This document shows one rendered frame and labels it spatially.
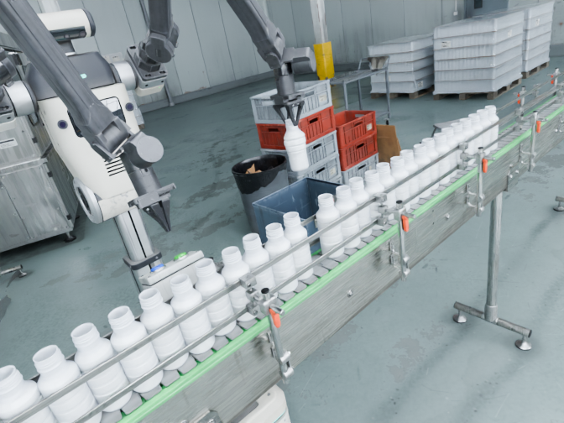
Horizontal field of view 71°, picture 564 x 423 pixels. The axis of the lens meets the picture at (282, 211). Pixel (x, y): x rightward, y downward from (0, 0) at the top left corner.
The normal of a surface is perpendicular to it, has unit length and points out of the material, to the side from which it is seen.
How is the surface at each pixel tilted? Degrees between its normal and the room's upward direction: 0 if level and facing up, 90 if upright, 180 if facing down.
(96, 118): 98
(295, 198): 90
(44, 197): 92
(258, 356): 90
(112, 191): 90
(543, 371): 0
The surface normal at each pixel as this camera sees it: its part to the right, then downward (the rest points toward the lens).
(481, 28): -0.71, 0.41
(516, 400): -0.18, -0.89
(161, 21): -0.07, 0.89
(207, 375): 0.65, 0.21
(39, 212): 0.42, 0.30
